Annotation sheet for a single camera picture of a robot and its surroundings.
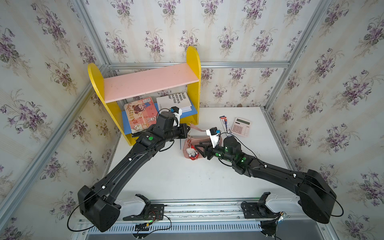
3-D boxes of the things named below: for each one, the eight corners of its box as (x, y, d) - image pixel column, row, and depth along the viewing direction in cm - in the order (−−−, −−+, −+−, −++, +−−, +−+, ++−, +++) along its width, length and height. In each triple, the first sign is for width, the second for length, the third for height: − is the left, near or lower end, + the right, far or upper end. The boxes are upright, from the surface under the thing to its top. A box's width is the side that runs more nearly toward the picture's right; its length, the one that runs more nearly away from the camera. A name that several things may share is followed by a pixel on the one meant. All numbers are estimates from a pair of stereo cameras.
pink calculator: (231, 132, 106) (231, 130, 105) (234, 118, 115) (234, 116, 113) (248, 137, 104) (249, 135, 102) (250, 123, 112) (251, 121, 110)
